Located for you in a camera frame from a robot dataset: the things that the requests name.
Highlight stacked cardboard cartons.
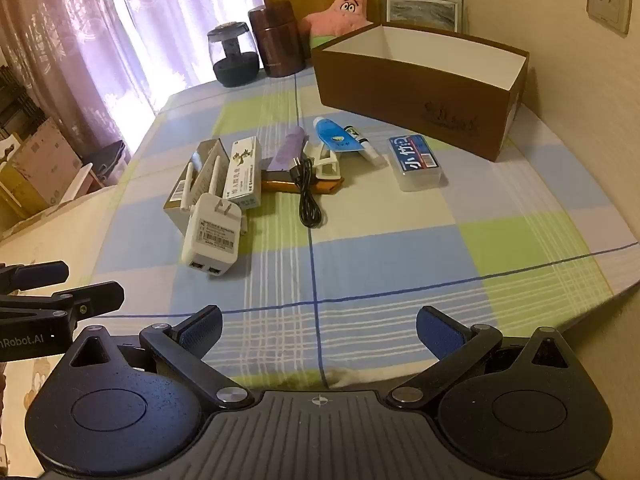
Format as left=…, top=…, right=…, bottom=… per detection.
left=0, top=117, right=83, bottom=221

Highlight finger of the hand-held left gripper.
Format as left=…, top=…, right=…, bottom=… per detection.
left=0, top=281, right=125, bottom=322
left=0, top=260, right=70, bottom=295

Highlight blue tube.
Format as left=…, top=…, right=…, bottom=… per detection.
left=312, top=115, right=368, bottom=153

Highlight cream hair claw clip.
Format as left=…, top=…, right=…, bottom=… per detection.
left=304, top=141, right=343, bottom=181

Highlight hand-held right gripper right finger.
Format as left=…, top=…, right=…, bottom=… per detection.
left=387, top=305, right=573, bottom=406

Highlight orange utility knife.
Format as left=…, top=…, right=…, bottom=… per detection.
left=261, top=169, right=347, bottom=195

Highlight small white black-capped tube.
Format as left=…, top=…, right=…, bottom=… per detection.
left=344, top=124, right=387, bottom=166

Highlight black usb cable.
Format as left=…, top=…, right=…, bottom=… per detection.
left=290, top=154, right=326, bottom=228

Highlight dark storage shelf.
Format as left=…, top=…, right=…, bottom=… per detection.
left=0, top=67, right=41, bottom=141

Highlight black bin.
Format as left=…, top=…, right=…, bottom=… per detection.
left=82, top=139, right=132, bottom=191

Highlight brown cardboard box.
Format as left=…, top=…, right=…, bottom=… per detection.
left=311, top=21, right=531, bottom=163

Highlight brown cylindrical canister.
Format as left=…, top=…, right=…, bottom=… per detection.
left=247, top=1, right=307, bottom=78

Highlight wall socket plate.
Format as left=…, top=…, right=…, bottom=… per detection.
left=586, top=0, right=633, bottom=36

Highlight white ointment box bird print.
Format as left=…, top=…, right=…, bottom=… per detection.
left=220, top=136, right=265, bottom=211

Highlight glass jar dark base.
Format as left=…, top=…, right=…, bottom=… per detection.
left=206, top=21, right=262, bottom=88

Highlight white plug adapter with antennas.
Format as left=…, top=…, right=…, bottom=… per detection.
left=180, top=152, right=244, bottom=280

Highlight pink starfish plush toy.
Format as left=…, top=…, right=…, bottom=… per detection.
left=300, top=0, right=373, bottom=48

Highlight purple tube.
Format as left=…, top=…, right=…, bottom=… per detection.
left=267, top=126, right=307, bottom=173

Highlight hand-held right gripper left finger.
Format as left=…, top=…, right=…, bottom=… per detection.
left=67, top=305, right=256, bottom=411

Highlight framed picture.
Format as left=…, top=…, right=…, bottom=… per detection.
left=382, top=0, right=466, bottom=36

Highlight sheer purple curtain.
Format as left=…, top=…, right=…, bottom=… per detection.
left=0, top=0, right=266, bottom=161

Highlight clear plastic case blue label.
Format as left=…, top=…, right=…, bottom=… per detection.
left=387, top=134, right=447, bottom=192

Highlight small wooden stool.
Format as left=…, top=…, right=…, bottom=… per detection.
left=50, top=162, right=108, bottom=206

